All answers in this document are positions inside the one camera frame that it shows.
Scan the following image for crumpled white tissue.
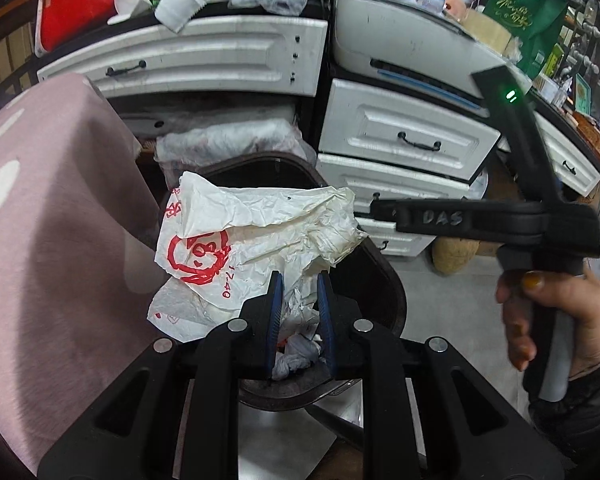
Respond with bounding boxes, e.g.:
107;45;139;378
280;285;322;342
272;335;327;381

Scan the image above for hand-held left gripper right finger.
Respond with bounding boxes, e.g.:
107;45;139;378
315;272;566;480

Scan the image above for flattened white paper cup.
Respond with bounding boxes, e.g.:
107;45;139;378
107;0;154;26

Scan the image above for red fabric bag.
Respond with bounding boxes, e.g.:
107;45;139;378
34;0;153;57

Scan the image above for white red-printed paper bag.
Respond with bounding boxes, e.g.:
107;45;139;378
147;170;369;346

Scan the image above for dark brown trash bin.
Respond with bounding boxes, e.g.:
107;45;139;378
157;151;409;411

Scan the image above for pink polka-dot tablecloth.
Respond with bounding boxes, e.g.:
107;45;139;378
0;72;169;477

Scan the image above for green fabric bag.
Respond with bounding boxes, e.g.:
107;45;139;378
482;0;571;79

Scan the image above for plastic-wrapped white bundle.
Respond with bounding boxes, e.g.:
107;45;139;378
154;117;317;177

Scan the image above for woven basket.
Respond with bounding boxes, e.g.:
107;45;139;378
432;236;481;276

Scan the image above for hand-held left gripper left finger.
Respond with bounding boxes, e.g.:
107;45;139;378
37;270;285;480

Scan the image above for large white cabinet drawer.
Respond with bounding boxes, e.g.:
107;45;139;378
35;15;330;99

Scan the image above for person's right forearm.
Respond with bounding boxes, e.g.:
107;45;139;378
527;320;600;469

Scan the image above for person's right hand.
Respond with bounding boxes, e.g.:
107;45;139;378
495;270;600;381

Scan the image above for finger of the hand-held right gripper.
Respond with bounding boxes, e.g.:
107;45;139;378
369;198;532;247

